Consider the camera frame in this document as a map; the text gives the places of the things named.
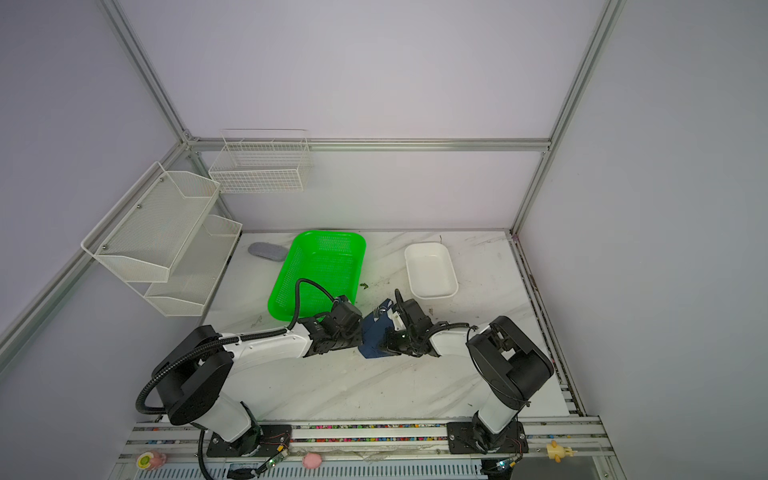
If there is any dark blue paper napkin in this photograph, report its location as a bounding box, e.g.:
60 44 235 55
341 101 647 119
358 299 394 359

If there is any green plastic basket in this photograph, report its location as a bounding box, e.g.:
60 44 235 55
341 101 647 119
267 230 367 322

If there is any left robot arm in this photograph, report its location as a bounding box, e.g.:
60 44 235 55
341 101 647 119
135 296 363 457

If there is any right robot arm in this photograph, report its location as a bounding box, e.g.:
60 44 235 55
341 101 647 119
359 296 555 458

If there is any white rectangular tray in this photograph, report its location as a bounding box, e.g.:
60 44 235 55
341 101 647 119
404 242 459 300

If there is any grey oval pouch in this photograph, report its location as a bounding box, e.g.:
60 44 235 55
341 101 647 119
247 242 289 262

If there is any pink toy ball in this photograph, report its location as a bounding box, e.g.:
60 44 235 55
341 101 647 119
302 452 323 470

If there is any yellow toy figure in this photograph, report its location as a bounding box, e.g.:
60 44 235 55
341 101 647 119
546 440 575 463

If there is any white mesh two-tier shelf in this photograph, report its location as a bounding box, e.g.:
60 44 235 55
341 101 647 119
81 162 242 317

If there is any pink green toy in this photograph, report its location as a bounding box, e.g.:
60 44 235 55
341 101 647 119
136 451 167 471

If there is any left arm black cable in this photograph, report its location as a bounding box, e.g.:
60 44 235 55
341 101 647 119
135 277 337 416

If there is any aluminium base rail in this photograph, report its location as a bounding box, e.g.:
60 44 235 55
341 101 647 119
109 416 625 479

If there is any white wire basket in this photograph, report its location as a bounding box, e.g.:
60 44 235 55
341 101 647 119
208 129 313 194

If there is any aluminium frame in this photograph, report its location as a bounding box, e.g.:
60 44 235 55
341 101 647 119
1 1 625 378

